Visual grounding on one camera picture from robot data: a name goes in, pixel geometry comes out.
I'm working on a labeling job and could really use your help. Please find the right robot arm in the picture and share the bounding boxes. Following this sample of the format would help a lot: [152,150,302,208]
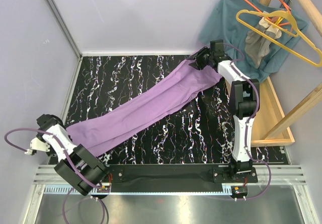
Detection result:
[187,40,260,184]

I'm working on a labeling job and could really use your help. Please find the wooden clothes rack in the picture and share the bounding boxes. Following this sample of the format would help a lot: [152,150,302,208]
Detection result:
[252,0,321,152]

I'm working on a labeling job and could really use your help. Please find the teal t-shirt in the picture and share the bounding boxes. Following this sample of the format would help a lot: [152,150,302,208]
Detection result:
[198,0,309,84]

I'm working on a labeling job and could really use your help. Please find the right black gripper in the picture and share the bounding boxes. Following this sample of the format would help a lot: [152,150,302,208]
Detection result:
[186,46,213,71]

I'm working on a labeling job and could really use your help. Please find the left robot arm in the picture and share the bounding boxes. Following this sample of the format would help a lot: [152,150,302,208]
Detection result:
[36,114,109,196]

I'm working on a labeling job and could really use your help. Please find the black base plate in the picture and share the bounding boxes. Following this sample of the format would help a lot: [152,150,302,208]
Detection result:
[108,164,258,195]

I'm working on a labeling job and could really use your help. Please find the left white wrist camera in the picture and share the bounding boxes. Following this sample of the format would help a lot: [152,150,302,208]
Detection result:
[25,137,50,156]

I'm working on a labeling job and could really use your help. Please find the yellow plastic hanger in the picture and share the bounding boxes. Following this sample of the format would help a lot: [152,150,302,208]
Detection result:
[236,10,321,67]

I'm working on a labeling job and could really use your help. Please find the purple trousers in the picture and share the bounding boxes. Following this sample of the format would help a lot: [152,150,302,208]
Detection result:
[66,60,221,157]

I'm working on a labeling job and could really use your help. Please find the aluminium frame rail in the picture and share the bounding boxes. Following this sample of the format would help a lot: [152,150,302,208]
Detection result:
[45,0,82,59]

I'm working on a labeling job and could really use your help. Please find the grey beige cloth bag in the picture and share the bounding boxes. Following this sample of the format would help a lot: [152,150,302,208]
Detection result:
[245,18,282,68]

